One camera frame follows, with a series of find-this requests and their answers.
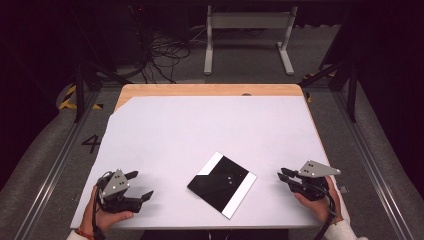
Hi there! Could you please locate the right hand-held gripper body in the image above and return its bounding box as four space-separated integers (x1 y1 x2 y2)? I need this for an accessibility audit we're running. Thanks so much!
288 160 342 202

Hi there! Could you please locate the white paper sheet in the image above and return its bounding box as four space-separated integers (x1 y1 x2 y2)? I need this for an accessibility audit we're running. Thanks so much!
70 95 351 231

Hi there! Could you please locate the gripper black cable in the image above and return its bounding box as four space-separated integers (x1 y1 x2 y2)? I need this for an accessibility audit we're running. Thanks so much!
92 170 114 240
311 183 338 240

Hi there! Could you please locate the red bracelet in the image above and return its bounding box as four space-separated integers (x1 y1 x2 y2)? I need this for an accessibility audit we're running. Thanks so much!
74 227 96 240

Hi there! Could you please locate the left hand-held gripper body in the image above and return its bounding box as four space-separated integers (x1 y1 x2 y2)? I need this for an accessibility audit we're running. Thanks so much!
96 168 143 215

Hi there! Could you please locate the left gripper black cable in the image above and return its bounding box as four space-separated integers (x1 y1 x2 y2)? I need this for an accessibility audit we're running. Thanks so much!
92 170 114 240

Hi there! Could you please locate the person's right hand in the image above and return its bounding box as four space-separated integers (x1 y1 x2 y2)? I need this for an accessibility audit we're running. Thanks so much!
293 175 345 225

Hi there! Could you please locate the person's left hand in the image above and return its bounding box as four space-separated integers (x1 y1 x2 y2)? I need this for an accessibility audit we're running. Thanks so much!
79 184 135 235

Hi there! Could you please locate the yellow and black striped tape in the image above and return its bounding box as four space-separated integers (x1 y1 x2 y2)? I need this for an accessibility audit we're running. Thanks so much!
58 84 104 111

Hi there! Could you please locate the bundle of black cables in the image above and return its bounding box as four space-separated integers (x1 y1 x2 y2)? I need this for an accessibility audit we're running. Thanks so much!
131 6 208 85

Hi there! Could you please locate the black metal stand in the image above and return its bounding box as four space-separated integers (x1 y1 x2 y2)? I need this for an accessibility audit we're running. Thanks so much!
297 6 360 124
68 6 135 124

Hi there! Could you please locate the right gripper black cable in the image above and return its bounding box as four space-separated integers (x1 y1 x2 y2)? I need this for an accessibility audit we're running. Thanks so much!
311 183 338 240

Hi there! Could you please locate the aluminium floor rail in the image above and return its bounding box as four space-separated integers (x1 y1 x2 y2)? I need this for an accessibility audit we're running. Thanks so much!
332 89 415 240
12 89 102 240

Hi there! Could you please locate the white metal stand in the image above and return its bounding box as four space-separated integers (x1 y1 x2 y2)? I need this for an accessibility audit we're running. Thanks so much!
203 4 299 77

